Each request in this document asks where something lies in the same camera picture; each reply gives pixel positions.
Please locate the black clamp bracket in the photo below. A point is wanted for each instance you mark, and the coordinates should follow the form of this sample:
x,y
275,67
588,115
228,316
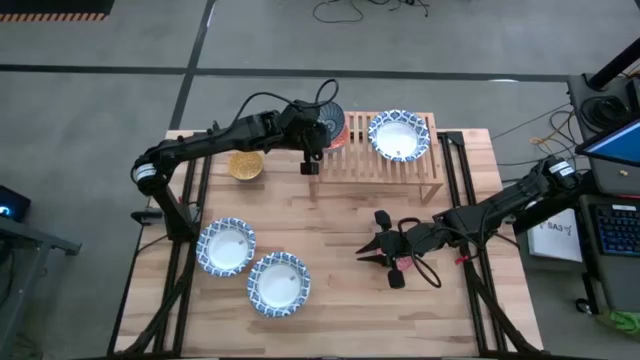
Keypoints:
x,y
147,216

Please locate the black device with blue light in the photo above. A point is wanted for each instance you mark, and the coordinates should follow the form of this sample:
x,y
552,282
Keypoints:
x,y
12,205

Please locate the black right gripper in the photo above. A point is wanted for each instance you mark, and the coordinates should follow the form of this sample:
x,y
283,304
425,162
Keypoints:
x,y
415,240

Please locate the black upright pole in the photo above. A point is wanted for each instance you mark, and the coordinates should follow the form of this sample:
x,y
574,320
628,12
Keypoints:
x,y
615,65

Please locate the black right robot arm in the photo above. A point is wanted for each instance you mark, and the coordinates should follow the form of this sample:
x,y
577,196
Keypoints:
x,y
500,202

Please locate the black backlit keyboard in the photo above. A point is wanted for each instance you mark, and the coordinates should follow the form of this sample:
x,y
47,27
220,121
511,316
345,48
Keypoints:
x,y
620,230

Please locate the grey metal side stand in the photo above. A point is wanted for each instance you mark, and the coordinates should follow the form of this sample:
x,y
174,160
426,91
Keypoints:
x,y
30,239

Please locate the dark grey desk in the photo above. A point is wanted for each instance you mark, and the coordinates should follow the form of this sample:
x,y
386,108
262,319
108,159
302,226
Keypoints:
x,y
610,280

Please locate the white labelled box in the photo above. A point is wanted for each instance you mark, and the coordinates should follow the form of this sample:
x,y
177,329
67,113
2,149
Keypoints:
x,y
555,235

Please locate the green cloth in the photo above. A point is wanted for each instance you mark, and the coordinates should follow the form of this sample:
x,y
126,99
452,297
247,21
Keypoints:
x,y
625,322

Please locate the grey equipment cart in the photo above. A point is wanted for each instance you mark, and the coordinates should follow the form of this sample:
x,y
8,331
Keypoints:
x,y
575,100

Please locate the wooden slatted shelf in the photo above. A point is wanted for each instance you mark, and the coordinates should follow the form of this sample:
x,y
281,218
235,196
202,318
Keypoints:
x,y
360,165

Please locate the monitor with blue screen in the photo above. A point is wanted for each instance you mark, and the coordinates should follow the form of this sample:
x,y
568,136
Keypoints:
x,y
617,145

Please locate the red zigzag ceramic bowl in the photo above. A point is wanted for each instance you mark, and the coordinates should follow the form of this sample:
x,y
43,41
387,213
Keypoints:
x,y
334,117

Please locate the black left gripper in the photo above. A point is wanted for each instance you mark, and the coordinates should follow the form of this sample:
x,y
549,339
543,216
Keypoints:
x,y
300,125

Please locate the black caster wheel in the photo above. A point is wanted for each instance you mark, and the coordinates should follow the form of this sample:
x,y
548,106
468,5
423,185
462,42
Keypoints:
x,y
583,306

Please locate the blue patterned paper bowl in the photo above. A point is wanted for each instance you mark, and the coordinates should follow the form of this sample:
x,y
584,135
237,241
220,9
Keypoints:
x,y
225,247
398,137
278,285

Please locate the black mat with hazard stripe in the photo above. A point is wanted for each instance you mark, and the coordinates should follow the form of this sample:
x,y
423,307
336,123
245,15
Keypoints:
x,y
50,6

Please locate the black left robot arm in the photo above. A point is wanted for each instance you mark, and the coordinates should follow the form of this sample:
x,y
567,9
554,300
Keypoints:
x,y
215,137

